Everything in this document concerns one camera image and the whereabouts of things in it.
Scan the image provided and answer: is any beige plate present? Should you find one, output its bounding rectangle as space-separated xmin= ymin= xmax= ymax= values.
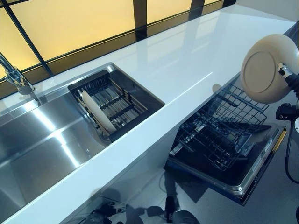
xmin=81 ymin=90 xmax=116 ymax=133

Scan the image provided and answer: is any dark robot left hand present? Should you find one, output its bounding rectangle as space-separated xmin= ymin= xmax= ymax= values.
xmin=90 ymin=203 xmax=124 ymax=224

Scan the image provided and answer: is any beige round bowl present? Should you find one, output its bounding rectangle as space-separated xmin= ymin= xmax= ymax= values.
xmin=240 ymin=34 xmax=299 ymax=103

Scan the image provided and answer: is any stainless steel sink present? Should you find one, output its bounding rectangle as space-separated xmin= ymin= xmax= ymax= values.
xmin=0 ymin=62 xmax=165 ymax=215

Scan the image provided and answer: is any dishwasher door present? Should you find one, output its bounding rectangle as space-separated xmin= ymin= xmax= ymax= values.
xmin=164 ymin=123 xmax=287 ymax=206

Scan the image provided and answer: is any white glossy cabinet front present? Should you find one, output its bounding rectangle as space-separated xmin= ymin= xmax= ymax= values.
xmin=88 ymin=123 xmax=183 ymax=224

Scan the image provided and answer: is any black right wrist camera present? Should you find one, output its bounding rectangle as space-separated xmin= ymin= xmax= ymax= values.
xmin=276 ymin=104 xmax=297 ymax=121

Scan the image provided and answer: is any dark robot right hand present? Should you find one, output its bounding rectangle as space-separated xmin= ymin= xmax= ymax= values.
xmin=277 ymin=62 xmax=299 ymax=89

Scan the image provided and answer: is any yellow window dark frame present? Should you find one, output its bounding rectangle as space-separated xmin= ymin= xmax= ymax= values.
xmin=0 ymin=0 xmax=236 ymax=82

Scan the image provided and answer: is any black dish drying rack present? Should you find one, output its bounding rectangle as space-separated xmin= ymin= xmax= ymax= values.
xmin=67 ymin=71 xmax=150 ymax=142

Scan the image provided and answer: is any chrome gooseneck faucet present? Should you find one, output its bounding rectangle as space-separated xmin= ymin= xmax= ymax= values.
xmin=0 ymin=52 xmax=45 ymax=103

